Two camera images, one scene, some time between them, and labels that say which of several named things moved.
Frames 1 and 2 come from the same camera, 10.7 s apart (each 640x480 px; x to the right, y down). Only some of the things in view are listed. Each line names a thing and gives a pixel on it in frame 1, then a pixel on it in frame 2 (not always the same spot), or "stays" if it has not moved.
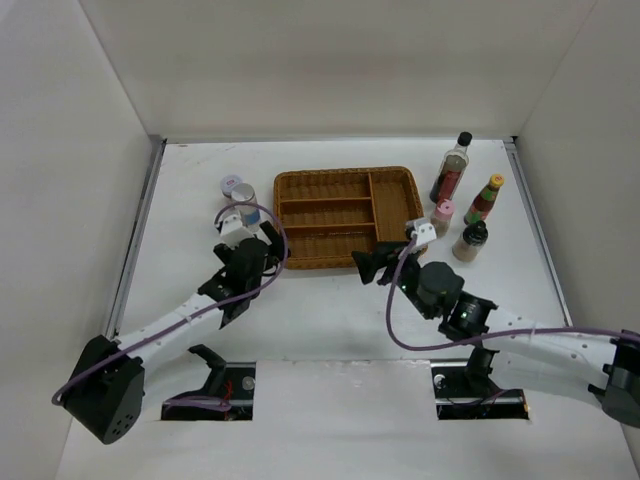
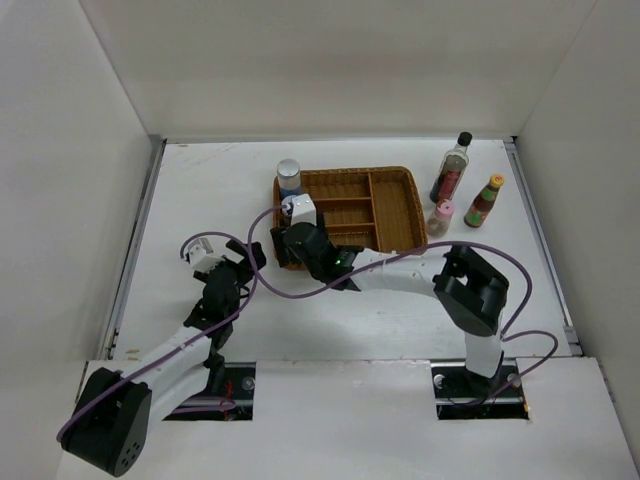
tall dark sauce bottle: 452,170 stays
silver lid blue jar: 244,193 to 289,177
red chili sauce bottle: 484,201 stays
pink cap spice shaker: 442,216 stays
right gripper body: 410,276 to 281,247
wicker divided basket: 323,215 stays
